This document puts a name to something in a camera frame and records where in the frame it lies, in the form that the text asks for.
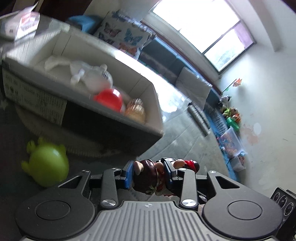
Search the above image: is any grey remote control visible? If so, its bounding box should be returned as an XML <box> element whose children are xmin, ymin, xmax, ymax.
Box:
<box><xmin>187</xmin><ymin>104</ymin><xmax>207</xmax><ymax>136</ymax></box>

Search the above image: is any tan peanut plush toy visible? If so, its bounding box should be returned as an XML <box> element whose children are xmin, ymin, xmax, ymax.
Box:
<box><xmin>124</xmin><ymin>98</ymin><xmax>147</xmax><ymax>123</ymax></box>

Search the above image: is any grey star-patterned desktop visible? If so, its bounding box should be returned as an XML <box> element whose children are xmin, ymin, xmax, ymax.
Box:
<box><xmin>0</xmin><ymin>19</ymin><xmax>232</xmax><ymax>209</ymax></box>

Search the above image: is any white soft tissue pack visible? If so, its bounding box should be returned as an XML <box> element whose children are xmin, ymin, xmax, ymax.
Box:
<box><xmin>0</xmin><ymin>1</ymin><xmax>41</xmax><ymax>42</ymax></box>

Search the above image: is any small clear plastic container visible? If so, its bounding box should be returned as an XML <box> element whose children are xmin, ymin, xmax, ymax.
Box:
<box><xmin>229</xmin><ymin>151</ymin><xmax>248</xmax><ymax>172</ymax></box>

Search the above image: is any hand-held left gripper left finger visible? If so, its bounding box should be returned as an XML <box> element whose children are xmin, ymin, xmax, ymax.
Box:
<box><xmin>58</xmin><ymin>160</ymin><xmax>135</xmax><ymax>208</ymax></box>

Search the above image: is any black-haired doll figure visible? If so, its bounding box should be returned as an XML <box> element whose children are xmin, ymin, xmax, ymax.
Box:
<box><xmin>133</xmin><ymin>158</ymin><xmax>200</xmax><ymax>197</ymax></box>

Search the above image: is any dark remote control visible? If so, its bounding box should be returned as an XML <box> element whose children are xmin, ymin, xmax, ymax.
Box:
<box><xmin>194</xmin><ymin>105</ymin><xmax>211</xmax><ymax>131</ymax></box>

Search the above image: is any pale blue rabbit plush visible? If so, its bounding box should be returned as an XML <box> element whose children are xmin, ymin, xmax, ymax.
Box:
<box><xmin>44</xmin><ymin>56</ymin><xmax>114</xmax><ymax>94</ymax></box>

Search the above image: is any green round frog toy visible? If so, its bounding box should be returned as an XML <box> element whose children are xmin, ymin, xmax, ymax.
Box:
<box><xmin>21</xmin><ymin>137</ymin><xmax>70</xmax><ymax>188</ymax></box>

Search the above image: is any dark cardboard box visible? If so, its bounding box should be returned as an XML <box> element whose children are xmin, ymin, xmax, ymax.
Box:
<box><xmin>1</xmin><ymin>29</ymin><xmax>165</xmax><ymax>156</ymax></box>

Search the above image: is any white pillow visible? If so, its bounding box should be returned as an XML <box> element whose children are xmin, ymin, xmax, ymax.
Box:
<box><xmin>176</xmin><ymin>67</ymin><xmax>213</xmax><ymax>107</ymax></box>

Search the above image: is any red round toy figure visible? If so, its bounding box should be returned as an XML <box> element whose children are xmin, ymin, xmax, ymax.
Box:
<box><xmin>94</xmin><ymin>89</ymin><xmax>123</xmax><ymax>113</ymax></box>

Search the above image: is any window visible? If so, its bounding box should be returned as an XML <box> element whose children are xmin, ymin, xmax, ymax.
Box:
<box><xmin>141</xmin><ymin>0</ymin><xmax>255</xmax><ymax>73</ymax></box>

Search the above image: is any black and white plush toy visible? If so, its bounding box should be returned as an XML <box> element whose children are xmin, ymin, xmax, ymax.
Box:
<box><xmin>218</xmin><ymin>95</ymin><xmax>232</xmax><ymax>106</ymax></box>

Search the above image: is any orange pinwheel on stick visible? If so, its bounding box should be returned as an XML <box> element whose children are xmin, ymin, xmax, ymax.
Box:
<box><xmin>221</xmin><ymin>78</ymin><xmax>243</xmax><ymax>95</ymax></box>

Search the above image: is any blue sofa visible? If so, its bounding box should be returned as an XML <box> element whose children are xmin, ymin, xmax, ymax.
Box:
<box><xmin>67</xmin><ymin>14</ymin><xmax>245</xmax><ymax>181</ymax></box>

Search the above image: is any clear plastic storage box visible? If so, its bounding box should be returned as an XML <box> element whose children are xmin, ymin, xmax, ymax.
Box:
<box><xmin>218</xmin><ymin>126</ymin><xmax>244</xmax><ymax>156</ymax></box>

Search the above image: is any butterfly print pillow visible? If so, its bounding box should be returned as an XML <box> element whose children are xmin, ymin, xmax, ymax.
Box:
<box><xmin>94</xmin><ymin>9</ymin><xmax>154</xmax><ymax>58</ymax></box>

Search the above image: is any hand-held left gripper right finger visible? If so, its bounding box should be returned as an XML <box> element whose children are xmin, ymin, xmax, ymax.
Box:
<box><xmin>161</xmin><ymin>158</ymin><xmax>241</xmax><ymax>207</ymax></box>

